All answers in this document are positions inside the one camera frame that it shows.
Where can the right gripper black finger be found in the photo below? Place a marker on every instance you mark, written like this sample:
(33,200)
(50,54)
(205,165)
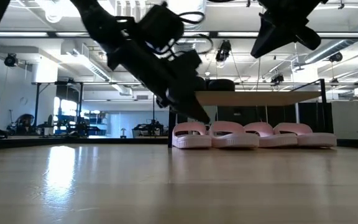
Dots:
(264,46)
(257,42)

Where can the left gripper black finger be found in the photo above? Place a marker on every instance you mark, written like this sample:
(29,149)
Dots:
(196,102)
(179,105)

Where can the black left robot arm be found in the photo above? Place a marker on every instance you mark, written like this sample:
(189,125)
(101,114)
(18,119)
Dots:
(98,18)

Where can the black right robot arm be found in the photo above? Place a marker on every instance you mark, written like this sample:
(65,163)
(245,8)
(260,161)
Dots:
(291,7)

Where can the black rubber slide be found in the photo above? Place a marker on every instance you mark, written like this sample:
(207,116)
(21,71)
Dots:
(200,84)
(221,84)

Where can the black round ceiling fixture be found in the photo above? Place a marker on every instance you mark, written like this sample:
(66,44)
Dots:
(278,78)
(10,59)
(336,57)

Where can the background robot station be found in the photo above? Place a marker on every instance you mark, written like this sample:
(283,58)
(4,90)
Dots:
(149,128)

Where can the black partition panel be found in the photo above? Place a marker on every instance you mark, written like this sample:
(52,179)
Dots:
(247,113)

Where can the white partition panel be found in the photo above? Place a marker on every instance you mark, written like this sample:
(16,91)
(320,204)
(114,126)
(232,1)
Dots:
(348,118)

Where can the black overhead camera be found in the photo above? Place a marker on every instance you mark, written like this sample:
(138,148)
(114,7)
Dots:
(224,49)

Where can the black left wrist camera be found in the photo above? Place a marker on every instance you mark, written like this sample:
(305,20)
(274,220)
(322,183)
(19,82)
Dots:
(160,28)

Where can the wooden shelf with black frame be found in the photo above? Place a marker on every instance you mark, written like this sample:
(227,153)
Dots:
(259,98)

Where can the black background rig frame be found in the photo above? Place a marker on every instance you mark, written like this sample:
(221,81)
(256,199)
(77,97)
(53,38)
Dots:
(37,102)

